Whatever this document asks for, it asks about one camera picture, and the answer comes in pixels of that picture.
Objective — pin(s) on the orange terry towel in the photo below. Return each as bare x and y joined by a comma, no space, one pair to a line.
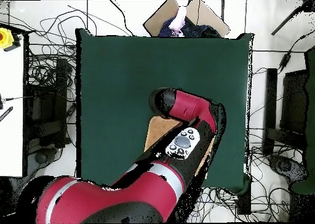
158,130

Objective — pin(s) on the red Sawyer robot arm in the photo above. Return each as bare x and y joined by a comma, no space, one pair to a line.
135,194

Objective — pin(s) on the black flat panel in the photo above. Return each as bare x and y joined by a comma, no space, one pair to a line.
294,101

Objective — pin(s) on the dark green table cloth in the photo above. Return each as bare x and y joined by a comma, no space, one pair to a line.
123,86

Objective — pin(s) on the blue dotted garment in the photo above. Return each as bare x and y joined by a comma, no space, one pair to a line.
165,29

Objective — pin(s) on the dark navy garment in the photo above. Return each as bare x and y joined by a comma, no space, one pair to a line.
201,30

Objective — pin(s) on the cardboard box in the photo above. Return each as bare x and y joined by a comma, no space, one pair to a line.
157,19

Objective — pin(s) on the white pink garment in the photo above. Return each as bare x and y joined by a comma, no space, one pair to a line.
179,19

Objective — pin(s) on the black equipment rack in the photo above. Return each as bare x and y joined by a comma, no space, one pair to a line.
46,110

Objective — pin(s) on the black upright bar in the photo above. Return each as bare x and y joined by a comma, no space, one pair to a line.
270,98

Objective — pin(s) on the black table leg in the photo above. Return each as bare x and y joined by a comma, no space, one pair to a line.
244,201

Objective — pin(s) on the white desk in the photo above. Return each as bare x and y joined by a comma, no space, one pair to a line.
11,110

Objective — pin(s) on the black rod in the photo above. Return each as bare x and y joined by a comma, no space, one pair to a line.
285,21

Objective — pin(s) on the yellow emergency stop button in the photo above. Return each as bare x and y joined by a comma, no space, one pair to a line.
5,38

